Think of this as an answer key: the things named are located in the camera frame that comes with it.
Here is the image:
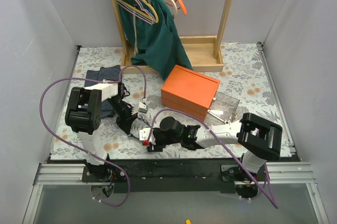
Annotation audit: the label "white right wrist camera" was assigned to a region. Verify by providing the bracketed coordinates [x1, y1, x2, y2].
[139, 128, 156, 146]

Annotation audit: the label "yellow wire hanger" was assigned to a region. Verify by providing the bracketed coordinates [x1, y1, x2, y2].
[117, 0, 159, 25]

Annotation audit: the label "clear plastic drawer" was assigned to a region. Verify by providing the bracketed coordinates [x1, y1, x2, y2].
[204, 91, 240, 125]

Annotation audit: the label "navy blue cloth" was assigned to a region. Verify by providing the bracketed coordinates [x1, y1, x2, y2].
[85, 65, 121, 119]

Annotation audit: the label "steel open-end wrench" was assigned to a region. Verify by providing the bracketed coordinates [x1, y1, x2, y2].
[128, 115, 151, 140]

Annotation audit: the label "steel combination wrench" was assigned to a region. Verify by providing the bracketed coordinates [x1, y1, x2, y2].
[207, 110, 230, 124]

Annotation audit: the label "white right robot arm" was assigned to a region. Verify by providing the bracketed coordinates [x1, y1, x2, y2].
[139, 113, 283, 181]

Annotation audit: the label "green shorts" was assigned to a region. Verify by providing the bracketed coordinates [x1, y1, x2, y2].
[119, 0, 192, 80]

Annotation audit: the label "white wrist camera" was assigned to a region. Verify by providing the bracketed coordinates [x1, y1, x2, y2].
[131, 101, 148, 115]
[139, 128, 156, 146]

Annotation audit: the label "orange drawer box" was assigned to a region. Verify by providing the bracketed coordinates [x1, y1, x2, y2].
[161, 65, 220, 121]

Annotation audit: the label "floral table mat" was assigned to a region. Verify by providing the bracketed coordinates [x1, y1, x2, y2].
[51, 43, 281, 161]

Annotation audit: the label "wooden clothes rack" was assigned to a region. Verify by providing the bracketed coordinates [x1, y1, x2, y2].
[114, 0, 232, 74]

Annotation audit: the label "aluminium frame rail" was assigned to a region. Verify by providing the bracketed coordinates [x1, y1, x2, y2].
[24, 159, 329, 223]

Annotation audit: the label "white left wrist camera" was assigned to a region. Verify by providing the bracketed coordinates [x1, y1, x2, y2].
[131, 101, 148, 115]

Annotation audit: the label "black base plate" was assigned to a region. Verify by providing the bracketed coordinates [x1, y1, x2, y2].
[82, 158, 260, 199]

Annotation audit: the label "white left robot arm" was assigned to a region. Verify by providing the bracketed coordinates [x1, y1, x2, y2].
[65, 83, 137, 182]

